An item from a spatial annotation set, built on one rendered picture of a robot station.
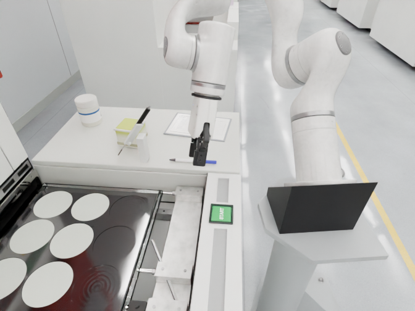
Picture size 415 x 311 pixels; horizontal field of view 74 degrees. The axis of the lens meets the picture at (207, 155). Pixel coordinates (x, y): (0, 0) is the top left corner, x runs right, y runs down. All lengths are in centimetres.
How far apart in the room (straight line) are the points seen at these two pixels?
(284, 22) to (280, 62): 11
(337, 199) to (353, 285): 109
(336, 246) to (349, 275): 100
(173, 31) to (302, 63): 38
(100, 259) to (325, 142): 63
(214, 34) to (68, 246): 60
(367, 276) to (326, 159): 120
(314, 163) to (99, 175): 62
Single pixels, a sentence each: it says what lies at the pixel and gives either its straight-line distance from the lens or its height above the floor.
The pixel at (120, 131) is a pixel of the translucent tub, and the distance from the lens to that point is 87.
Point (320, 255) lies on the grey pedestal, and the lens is 83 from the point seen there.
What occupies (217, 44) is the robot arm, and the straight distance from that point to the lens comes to 64.
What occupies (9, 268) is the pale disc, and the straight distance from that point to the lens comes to 80.
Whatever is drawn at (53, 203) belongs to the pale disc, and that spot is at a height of 90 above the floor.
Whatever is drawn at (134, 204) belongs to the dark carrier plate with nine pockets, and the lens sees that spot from 80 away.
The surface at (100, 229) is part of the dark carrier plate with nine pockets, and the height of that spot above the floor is 90.
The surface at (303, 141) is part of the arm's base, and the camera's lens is 79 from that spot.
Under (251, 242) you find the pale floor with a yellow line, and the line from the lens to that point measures 180.
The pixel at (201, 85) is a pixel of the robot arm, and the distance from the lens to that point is 64.
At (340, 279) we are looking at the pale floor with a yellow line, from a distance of 182.
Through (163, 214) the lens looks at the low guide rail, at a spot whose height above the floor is 85.
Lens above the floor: 148
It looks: 38 degrees down
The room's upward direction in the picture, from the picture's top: straight up
